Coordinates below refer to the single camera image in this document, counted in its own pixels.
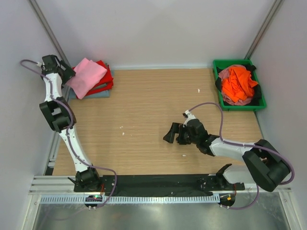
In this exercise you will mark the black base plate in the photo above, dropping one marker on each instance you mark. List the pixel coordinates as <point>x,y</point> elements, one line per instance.
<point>176,185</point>

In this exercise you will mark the orange t shirt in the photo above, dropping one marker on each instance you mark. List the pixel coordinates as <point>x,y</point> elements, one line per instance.
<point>239,85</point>

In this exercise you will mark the red folded t shirt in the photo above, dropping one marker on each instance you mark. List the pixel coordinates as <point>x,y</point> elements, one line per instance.
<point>108,77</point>
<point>101,91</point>

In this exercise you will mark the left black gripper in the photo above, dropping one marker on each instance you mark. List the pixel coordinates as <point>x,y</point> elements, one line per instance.
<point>67,73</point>

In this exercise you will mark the red folded t shirt top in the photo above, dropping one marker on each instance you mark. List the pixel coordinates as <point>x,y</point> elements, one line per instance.
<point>108,77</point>

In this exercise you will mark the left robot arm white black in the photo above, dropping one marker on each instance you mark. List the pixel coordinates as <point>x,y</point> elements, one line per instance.
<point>61,119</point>

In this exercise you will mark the green plastic bin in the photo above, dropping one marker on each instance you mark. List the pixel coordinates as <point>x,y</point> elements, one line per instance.
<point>260,103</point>

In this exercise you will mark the pink t shirt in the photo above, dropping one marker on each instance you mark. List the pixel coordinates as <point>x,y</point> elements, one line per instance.
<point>87,74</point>

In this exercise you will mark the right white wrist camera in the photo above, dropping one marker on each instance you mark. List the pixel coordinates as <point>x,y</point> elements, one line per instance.
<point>188,116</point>

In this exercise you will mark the white slotted cable duct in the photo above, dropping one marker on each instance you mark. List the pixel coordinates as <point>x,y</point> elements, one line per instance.
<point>95,199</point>

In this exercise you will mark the grey folded t shirt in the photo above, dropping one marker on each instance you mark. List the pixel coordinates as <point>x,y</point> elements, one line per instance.
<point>92,80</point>

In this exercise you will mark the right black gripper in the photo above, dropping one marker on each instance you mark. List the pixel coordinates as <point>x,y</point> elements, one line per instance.
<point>176,128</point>

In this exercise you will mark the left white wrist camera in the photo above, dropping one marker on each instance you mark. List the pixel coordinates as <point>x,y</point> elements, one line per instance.
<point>41,65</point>

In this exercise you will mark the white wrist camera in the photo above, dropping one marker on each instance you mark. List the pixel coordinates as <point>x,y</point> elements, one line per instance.
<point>41,65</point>
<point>188,116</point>

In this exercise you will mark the red folded t shirt lower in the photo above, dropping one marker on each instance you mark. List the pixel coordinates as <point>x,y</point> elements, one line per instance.
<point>101,91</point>

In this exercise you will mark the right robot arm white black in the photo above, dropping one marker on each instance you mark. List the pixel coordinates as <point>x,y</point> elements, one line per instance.
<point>262,165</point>

